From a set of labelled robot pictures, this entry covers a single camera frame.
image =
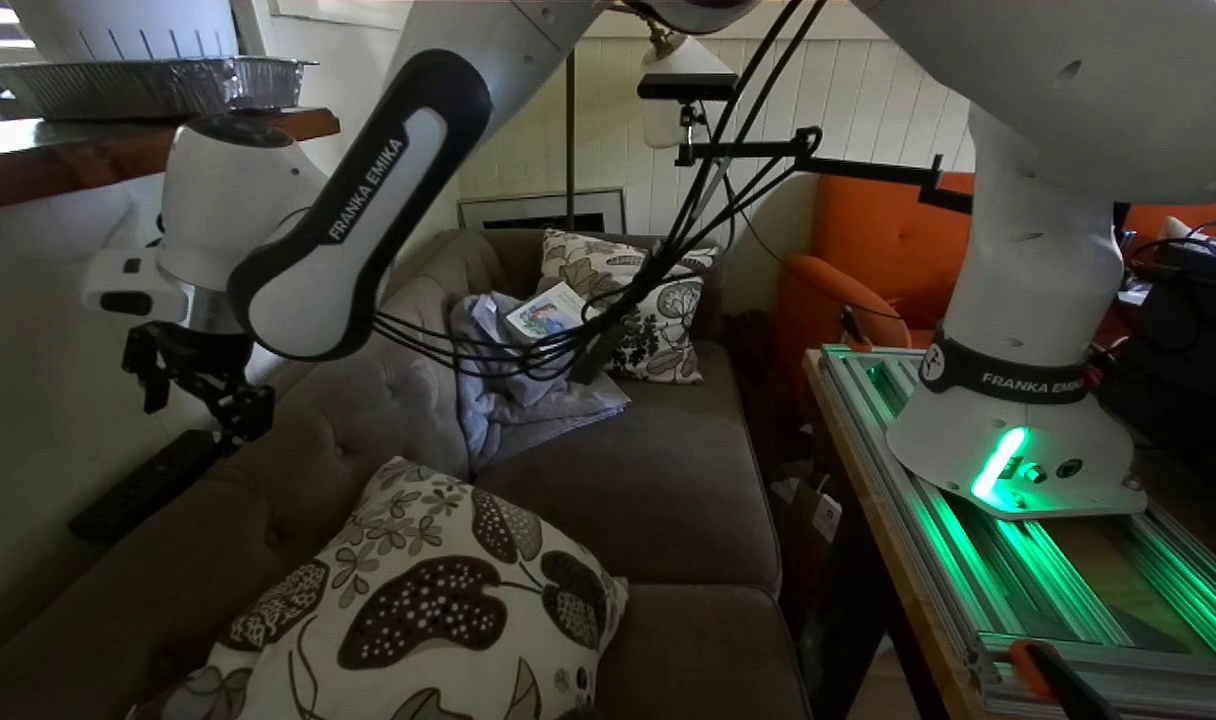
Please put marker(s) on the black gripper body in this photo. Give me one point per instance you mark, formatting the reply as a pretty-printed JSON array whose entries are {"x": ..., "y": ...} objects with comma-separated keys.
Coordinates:
[{"x": 190, "y": 352}]

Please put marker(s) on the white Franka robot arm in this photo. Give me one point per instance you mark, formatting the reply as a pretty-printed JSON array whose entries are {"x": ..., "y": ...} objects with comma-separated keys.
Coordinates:
[{"x": 1061, "y": 94}]

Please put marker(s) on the grey-brown fabric couch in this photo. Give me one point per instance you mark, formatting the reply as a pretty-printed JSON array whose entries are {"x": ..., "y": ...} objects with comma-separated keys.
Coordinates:
[{"x": 634, "y": 495}]

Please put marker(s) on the wooden counter shelf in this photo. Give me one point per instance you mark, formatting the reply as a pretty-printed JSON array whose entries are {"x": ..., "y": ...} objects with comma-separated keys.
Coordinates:
[{"x": 50, "y": 163}]

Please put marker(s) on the white floral throw pillow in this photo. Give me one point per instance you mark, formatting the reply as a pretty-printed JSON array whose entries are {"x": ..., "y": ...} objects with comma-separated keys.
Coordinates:
[
  {"x": 408, "y": 615},
  {"x": 670, "y": 332}
]

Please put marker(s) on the aluminium foil tray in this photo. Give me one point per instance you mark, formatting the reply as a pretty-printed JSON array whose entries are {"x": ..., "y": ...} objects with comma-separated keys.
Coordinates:
[{"x": 140, "y": 84}]

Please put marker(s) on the light blue-grey towel blanket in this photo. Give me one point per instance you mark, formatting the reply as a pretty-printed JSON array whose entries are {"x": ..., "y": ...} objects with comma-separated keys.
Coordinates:
[{"x": 513, "y": 400}]

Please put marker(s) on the illustrated children's book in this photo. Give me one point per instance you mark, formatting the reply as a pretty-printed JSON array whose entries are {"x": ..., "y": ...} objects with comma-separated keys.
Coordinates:
[{"x": 543, "y": 318}]

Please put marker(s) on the white plastic container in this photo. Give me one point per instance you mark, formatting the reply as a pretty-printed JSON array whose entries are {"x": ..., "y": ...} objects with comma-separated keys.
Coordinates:
[{"x": 114, "y": 24}]

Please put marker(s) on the dark framed picture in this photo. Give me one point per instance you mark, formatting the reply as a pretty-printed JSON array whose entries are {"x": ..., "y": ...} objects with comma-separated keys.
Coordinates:
[{"x": 543, "y": 209}]

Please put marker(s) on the orange armchair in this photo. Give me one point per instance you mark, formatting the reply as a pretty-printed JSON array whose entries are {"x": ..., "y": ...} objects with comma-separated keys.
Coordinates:
[{"x": 874, "y": 252}]

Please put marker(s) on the wooden table with aluminium rails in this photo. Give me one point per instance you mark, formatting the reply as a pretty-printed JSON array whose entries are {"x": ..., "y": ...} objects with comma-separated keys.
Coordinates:
[{"x": 1033, "y": 602}]

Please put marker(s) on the orange clamp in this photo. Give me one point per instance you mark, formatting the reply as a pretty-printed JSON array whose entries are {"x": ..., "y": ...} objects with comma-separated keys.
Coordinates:
[{"x": 1028, "y": 661}]

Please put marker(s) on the black equipment bag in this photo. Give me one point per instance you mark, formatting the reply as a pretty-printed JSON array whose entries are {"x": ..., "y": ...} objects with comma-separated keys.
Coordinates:
[{"x": 1183, "y": 360}]

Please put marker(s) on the black stereo camera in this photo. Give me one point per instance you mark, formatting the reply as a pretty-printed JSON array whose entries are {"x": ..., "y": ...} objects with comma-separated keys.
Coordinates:
[{"x": 688, "y": 84}]

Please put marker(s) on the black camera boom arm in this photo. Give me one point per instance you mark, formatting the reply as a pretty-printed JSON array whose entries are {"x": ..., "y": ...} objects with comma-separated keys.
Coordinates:
[{"x": 850, "y": 165}]

